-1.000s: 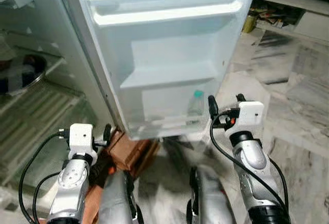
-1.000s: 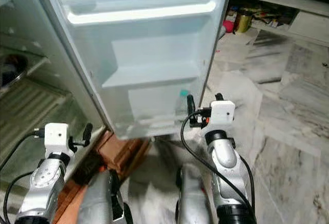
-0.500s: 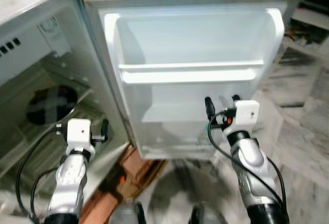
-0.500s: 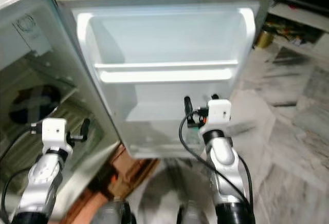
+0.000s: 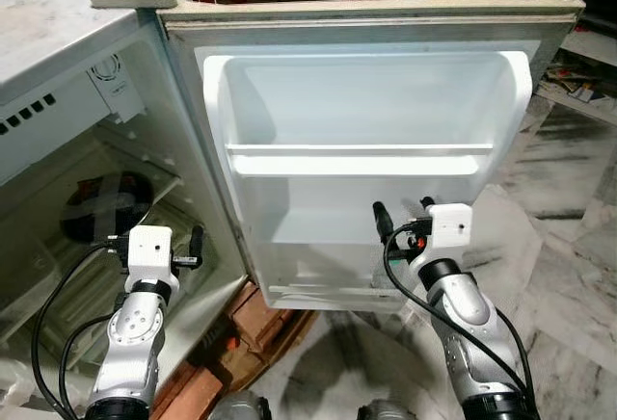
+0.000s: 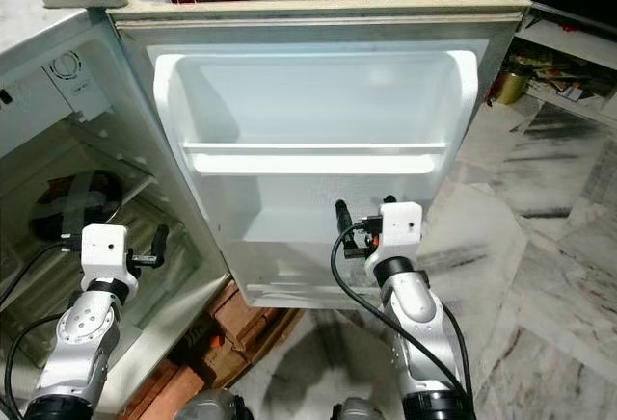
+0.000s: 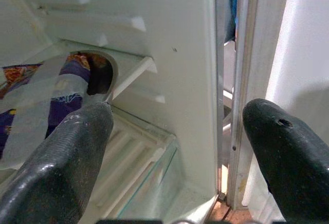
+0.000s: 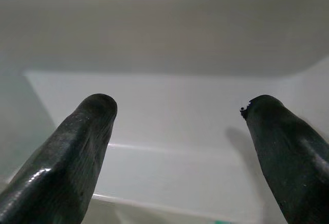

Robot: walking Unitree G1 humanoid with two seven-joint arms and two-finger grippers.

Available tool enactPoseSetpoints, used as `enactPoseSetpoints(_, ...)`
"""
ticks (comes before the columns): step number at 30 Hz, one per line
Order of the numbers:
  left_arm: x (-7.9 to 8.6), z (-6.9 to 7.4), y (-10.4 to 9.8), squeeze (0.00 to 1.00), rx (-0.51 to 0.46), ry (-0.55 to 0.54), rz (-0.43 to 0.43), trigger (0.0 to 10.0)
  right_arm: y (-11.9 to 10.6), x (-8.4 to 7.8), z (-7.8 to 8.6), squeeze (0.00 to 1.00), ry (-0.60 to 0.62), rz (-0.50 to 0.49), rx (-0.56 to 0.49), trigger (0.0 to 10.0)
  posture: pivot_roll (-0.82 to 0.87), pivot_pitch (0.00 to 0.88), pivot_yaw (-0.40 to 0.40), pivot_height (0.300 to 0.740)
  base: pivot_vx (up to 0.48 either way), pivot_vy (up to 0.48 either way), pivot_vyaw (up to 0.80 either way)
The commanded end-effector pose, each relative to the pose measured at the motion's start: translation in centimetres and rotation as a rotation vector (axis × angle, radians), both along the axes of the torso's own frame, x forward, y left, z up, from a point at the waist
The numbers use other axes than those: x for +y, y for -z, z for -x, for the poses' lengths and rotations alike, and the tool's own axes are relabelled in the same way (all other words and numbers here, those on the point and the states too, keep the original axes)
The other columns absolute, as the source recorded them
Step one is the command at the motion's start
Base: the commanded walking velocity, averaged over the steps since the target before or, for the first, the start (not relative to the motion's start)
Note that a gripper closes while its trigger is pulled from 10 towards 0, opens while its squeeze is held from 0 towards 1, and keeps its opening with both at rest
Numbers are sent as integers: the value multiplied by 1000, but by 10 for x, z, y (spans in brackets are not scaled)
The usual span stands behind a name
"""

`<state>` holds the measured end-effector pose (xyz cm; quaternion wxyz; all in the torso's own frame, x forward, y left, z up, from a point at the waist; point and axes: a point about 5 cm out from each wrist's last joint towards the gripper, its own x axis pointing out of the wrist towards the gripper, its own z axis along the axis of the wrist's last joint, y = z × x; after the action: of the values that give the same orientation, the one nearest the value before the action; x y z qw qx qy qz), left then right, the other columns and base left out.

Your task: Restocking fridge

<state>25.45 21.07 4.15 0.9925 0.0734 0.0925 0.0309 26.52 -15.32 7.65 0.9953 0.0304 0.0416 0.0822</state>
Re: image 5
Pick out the glossy fridge door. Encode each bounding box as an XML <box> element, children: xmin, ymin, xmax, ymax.
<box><xmin>157</xmin><ymin>0</ymin><xmax>587</xmax><ymax>313</ymax></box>

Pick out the reddish brown fridge stand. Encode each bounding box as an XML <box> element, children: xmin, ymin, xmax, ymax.
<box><xmin>152</xmin><ymin>280</ymin><xmax>319</xmax><ymax>420</ymax></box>

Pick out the grey fridge body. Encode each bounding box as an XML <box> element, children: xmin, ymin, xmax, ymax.
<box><xmin>0</xmin><ymin>0</ymin><xmax>254</xmax><ymax>416</ymax></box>

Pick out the black round dish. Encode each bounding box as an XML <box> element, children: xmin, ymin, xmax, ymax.
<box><xmin>60</xmin><ymin>171</ymin><xmax>155</xmax><ymax>244</ymax></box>

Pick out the grey robot left leg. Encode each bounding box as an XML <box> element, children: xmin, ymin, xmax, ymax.
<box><xmin>207</xmin><ymin>391</ymin><xmax>271</xmax><ymax>420</ymax></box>

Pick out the grey robot leg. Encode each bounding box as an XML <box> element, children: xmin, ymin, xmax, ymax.
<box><xmin>207</xmin><ymin>391</ymin><xmax>271</xmax><ymax>420</ymax></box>
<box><xmin>359</xmin><ymin>399</ymin><xmax>417</xmax><ymax>420</ymax></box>

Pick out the white thermostat dial housing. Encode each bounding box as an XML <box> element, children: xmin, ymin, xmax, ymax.
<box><xmin>92</xmin><ymin>52</ymin><xmax>146</xmax><ymax>120</ymax></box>

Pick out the white freezer compartment flap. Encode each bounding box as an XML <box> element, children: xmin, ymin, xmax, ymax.
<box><xmin>0</xmin><ymin>71</ymin><xmax>121</xmax><ymax>188</ymax></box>

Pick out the grey robot right leg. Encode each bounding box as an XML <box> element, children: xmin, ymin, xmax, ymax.
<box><xmin>359</xmin><ymin>399</ymin><xmax>417</xmax><ymax>420</ymax></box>

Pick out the white low shelf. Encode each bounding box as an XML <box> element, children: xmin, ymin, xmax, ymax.
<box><xmin>535</xmin><ymin>30</ymin><xmax>617</xmax><ymax>127</ymax></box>

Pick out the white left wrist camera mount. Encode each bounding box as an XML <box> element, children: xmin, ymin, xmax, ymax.
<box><xmin>125</xmin><ymin>226</ymin><xmax>176</xmax><ymax>283</ymax></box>

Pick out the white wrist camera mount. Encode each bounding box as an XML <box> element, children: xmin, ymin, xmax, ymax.
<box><xmin>125</xmin><ymin>226</ymin><xmax>176</xmax><ymax>283</ymax></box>
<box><xmin>427</xmin><ymin>204</ymin><xmax>474</xmax><ymax>250</ymax></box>

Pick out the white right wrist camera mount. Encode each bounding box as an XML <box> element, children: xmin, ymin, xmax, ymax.
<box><xmin>427</xmin><ymin>204</ymin><xmax>474</xmax><ymax>250</ymax></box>

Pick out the long black right arm cable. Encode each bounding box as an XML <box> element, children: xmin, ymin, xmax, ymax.
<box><xmin>383</xmin><ymin>223</ymin><xmax>537</xmax><ymax>413</ymax></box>

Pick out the long black arm cable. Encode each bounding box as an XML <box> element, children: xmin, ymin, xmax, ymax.
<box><xmin>383</xmin><ymin>223</ymin><xmax>537</xmax><ymax>413</ymax></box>
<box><xmin>30</xmin><ymin>236</ymin><xmax>131</xmax><ymax>420</ymax></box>

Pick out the short black left arm cable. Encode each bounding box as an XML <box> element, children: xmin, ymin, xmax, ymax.
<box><xmin>58</xmin><ymin>314</ymin><xmax>114</xmax><ymax>420</ymax></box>

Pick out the short black arm cable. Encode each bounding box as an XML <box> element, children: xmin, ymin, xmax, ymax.
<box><xmin>490</xmin><ymin>302</ymin><xmax>537</xmax><ymax>407</ymax></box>
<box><xmin>58</xmin><ymin>314</ymin><xmax>114</xmax><ymax>420</ymax></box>

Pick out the short black right arm cable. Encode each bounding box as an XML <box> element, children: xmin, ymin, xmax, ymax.
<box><xmin>490</xmin><ymin>302</ymin><xmax>537</xmax><ymax>407</ymax></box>

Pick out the long black left arm cable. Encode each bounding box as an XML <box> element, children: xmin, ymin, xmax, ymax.
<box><xmin>30</xmin><ymin>236</ymin><xmax>131</xmax><ymax>420</ymax></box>

